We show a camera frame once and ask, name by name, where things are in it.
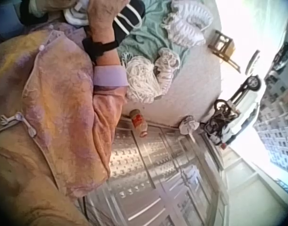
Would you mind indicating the person's right hand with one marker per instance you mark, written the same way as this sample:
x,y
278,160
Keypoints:
x,y
99,18

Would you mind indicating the white and blue garment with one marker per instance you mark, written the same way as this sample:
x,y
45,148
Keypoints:
x,y
75,16

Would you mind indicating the black wrist band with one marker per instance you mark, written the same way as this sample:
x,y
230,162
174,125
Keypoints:
x,y
99,47

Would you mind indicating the teal cloth garment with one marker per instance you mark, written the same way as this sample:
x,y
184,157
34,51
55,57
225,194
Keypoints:
x,y
148,33

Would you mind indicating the white knitted garment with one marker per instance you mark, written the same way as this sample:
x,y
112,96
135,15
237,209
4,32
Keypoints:
x,y
141,77

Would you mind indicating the white lace garment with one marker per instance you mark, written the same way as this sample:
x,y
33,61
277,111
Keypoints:
x,y
167,63

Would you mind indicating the white grey striped garment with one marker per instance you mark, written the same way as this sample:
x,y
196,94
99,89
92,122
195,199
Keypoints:
x,y
188,21

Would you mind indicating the blue cloth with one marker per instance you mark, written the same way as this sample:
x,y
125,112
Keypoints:
x,y
5,26

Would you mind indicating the brown bottle with red label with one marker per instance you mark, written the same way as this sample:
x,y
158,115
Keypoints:
x,y
138,121

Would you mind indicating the wooden stool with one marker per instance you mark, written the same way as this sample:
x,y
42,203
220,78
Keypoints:
x,y
222,44

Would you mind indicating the crumpled white cloth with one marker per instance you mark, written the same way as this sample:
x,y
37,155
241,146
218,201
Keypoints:
x,y
188,124

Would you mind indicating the metal grille cabinet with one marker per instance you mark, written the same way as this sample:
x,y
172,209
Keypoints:
x,y
153,174

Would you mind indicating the white car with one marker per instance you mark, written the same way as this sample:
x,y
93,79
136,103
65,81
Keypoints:
x,y
245,110

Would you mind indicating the dark car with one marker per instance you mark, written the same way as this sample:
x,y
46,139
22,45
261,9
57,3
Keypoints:
x,y
281,56

